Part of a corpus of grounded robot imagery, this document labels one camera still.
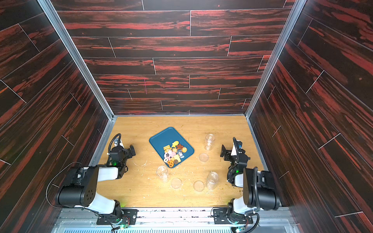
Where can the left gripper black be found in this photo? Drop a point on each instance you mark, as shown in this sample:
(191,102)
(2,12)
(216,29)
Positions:
(127,152)

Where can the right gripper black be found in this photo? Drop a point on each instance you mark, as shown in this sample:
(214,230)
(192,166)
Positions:
(226,152)

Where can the clear jar with star cookies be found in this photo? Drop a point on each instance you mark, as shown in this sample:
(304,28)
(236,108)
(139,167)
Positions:
(209,141)

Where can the clear jar lid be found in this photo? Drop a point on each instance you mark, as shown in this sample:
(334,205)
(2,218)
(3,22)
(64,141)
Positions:
(199,186)
(203,157)
(176,183)

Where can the clear jar with pink cookies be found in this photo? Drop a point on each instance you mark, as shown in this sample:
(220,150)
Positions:
(212,180)

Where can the clear jar with yellow cookies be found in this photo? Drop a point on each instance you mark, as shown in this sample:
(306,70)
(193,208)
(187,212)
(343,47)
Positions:
(162,173)

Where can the brown pretzel cookie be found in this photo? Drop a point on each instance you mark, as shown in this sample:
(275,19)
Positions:
(170,164)

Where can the yellow fish shaped cookie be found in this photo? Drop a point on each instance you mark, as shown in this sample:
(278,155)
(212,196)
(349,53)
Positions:
(175,144)

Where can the pale yellow rectangular biscuit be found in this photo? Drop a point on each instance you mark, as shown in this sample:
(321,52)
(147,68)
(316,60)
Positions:
(177,158)

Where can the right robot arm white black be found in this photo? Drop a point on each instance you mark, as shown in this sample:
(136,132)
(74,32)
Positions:
(259,189)

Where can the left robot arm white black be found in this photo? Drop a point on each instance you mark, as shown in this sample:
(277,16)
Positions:
(81,192)

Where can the teal plastic tray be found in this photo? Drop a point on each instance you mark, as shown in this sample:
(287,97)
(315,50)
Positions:
(172,148)

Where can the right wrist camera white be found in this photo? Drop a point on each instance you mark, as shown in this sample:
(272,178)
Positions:
(237,147)

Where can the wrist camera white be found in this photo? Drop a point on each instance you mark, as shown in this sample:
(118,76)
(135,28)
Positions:
(118,144)
(237,147)

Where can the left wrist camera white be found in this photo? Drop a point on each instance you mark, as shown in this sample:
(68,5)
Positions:
(118,144)

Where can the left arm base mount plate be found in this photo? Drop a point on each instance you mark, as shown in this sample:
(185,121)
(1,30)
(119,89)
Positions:
(127,217)

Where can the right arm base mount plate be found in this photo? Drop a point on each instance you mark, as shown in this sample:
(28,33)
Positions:
(221,216)

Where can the aluminium front rail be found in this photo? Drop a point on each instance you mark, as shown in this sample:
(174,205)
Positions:
(148,220)

